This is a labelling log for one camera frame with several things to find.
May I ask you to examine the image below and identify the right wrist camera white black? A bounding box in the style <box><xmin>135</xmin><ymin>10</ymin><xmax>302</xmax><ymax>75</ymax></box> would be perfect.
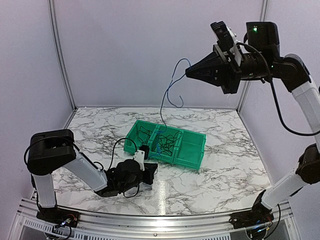
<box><xmin>210</xmin><ymin>21</ymin><xmax>242</xmax><ymax>66</ymax></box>

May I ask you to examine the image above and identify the left aluminium corner post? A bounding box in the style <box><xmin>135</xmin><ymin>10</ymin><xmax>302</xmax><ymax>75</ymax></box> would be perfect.
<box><xmin>47</xmin><ymin>0</ymin><xmax>77</xmax><ymax>111</ymax></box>

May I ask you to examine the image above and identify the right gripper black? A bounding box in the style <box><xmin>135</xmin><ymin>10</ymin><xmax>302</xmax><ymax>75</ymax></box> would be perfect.
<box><xmin>186</xmin><ymin>42</ymin><xmax>275</xmax><ymax>93</ymax></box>

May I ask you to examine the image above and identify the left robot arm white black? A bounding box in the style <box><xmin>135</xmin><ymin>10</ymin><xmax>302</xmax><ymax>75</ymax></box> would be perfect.
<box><xmin>23</xmin><ymin>129</ymin><xmax>158</xmax><ymax>223</ymax></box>

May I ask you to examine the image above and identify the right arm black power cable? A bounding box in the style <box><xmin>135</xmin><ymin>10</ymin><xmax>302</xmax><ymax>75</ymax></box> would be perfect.
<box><xmin>236</xmin><ymin>32</ymin><xmax>320</xmax><ymax>137</ymax></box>

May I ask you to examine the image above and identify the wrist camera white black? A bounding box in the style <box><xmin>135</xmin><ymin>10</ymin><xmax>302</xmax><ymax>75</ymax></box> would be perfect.
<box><xmin>133</xmin><ymin>144</ymin><xmax>150</xmax><ymax>171</ymax></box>
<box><xmin>210</xmin><ymin>21</ymin><xmax>242</xmax><ymax>66</ymax></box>

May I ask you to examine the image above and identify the right aluminium corner post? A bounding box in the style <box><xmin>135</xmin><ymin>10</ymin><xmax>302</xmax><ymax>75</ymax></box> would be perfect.
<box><xmin>236</xmin><ymin>0</ymin><xmax>270</xmax><ymax>114</ymax></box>

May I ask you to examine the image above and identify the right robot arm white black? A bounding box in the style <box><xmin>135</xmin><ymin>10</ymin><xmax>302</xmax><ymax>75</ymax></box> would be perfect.
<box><xmin>185</xmin><ymin>21</ymin><xmax>320</xmax><ymax>224</ymax></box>

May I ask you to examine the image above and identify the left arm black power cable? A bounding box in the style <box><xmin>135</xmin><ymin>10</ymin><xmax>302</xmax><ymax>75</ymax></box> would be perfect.
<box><xmin>24</xmin><ymin>137</ymin><xmax>151</xmax><ymax>199</ymax></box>

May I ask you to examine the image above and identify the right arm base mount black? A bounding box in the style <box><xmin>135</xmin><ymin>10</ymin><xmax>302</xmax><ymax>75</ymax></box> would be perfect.
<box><xmin>229</xmin><ymin>209</ymin><xmax>274</xmax><ymax>229</ymax></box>

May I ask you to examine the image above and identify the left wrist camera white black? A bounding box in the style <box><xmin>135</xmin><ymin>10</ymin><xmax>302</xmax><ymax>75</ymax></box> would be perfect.
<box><xmin>133</xmin><ymin>144</ymin><xmax>150</xmax><ymax>171</ymax></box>

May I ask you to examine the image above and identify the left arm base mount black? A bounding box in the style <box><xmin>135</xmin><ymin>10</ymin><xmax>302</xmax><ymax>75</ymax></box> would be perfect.
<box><xmin>36</xmin><ymin>208</ymin><xmax>80</xmax><ymax>228</ymax></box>

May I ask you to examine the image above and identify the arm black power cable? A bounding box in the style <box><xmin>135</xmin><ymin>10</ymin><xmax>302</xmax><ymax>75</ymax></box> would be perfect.
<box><xmin>24</xmin><ymin>137</ymin><xmax>151</xmax><ymax>199</ymax></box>
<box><xmin>236</xmin><ymin>32</ymin><xmax>320</xmax><ymax>137</ymax></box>

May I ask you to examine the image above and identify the aluminium front frame rail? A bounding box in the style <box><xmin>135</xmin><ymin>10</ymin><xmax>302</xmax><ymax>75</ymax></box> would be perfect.
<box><xmin>14</xmin><ymin>199</ymin><xmax>295</xmax><ymax>240</ymax></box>

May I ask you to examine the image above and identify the green three-compartment plastic bin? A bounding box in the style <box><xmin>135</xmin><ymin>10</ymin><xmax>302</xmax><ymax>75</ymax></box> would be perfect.
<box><xmin>123</xmin><ymin>120</ymin><xmax>206</xmax><ymax>170</ymax></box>

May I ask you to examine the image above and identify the aluminium corner post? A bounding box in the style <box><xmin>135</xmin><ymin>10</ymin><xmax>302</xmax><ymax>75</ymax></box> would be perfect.
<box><xmin>47</xmin><ymin>0</ymin><xmax>77</xmax><ymax>111</ymax></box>
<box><xmin>236</xmin><ymin>0</ymin><xmax>270</xmax><ymax>114</ymax></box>

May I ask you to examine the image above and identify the thin blue cable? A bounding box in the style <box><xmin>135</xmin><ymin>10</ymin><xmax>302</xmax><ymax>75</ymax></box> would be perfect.
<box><xmin>149</xmin><ymin>58</ymin><xmax>192</xmax><ymax>160</ymax></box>

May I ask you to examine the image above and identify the thin black cable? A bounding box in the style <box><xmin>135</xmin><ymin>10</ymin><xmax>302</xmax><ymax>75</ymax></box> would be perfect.
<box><xmin>152</xmin><ymin>129</ymin><xmax>183</xmax><ymax>157</ymax></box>
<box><xmin>134</xmin><ymin>126</ymin><xmax>153</xmax><ymax>150</ymax></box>

